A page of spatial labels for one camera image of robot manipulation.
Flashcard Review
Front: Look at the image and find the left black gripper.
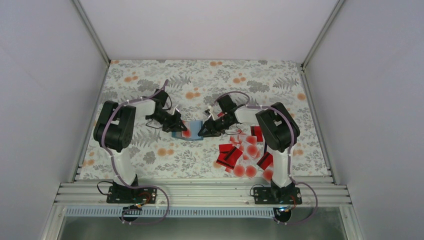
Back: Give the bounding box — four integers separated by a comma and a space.
147, 110, 187, 133

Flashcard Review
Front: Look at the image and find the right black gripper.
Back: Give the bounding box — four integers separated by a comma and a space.
198, 115, 234, 138

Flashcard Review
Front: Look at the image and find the teal leather card holder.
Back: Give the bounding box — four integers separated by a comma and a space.
171, 120, 203, 141

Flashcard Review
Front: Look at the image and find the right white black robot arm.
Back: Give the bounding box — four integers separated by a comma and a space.
198, 95, 300, 204

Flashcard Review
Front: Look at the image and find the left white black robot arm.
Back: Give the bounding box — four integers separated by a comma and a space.
93, 89, 187, 203

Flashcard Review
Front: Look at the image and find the dark red striped card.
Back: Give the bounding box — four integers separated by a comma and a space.
218, 143, 234, 155
250, 126, 264, 142

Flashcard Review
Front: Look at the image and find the red card with stripe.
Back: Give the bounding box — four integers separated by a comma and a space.
216, 146, 243, 169

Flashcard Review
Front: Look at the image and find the floral patterned table mat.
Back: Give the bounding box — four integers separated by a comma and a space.
100, 60, 328, 179

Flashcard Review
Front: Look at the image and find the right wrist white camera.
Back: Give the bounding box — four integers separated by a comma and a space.
204, 105, 218, 120

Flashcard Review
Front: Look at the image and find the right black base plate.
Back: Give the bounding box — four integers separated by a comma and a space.
252, 186, 303, 205

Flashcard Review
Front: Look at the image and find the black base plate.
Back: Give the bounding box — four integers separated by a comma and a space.
252, 186, 303, 205
106, 185, 158, 204

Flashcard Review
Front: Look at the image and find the blue slotted cable duct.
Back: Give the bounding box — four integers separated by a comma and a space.
64, 206, 274, 219

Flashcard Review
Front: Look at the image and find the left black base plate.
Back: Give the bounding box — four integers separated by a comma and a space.
106, 185, 158, 204

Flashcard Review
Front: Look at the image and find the aluminium rail frame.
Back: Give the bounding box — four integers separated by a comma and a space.
54, 177, 352, 207

